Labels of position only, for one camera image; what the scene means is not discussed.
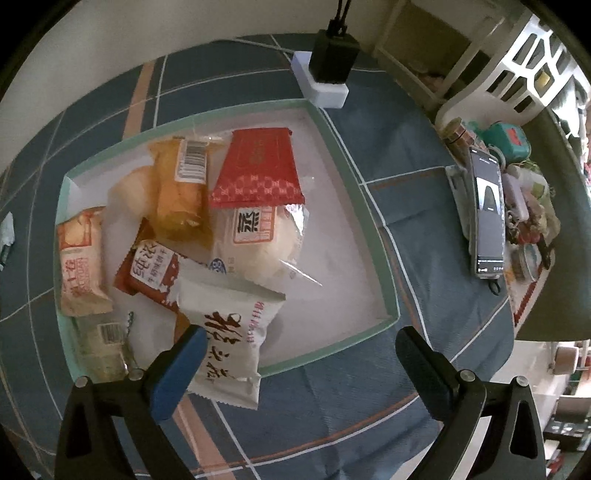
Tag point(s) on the round bun clear wrapper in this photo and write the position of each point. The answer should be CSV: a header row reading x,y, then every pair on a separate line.
x,y
260,244

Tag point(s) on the black power adapter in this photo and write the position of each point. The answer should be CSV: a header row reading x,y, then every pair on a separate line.
x,y
335,50

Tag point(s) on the white tray with teal rim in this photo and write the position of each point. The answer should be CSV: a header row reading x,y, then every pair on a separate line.
x,y
346,292

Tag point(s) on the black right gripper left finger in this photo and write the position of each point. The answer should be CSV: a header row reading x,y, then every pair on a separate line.
x,y
173,370

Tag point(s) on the teal tin with red label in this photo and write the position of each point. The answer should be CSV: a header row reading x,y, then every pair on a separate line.
x,y
510,139

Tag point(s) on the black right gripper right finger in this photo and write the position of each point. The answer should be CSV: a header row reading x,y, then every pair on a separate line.
x,y
433,376

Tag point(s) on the orange white milk snack pack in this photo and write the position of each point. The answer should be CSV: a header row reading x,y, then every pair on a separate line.
x,y
151,269

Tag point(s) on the white lattice basket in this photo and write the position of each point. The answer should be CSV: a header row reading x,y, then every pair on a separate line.
x,y
530,68

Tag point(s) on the beige red cracker pack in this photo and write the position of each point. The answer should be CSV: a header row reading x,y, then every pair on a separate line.
x,y
83,291

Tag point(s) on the blue plaid tablecloth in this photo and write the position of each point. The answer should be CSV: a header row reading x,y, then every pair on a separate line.
x,y
353,415

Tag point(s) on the black smartphone on stand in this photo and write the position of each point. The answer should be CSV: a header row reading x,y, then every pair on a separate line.
x,y
486,215

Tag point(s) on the white snack bag red print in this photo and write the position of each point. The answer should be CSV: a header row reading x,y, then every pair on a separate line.
x,y
235,314

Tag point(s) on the small green packet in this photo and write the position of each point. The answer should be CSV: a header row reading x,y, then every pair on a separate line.
x,y
7,238

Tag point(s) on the red patterned snack packet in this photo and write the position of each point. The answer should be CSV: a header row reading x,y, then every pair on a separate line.
x,y
258,170

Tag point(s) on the orange cake snack pack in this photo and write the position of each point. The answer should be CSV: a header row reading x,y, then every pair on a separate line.
x,y
181,208

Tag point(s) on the green clear barcode snack pack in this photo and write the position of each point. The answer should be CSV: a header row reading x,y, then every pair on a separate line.
x,y
103,346

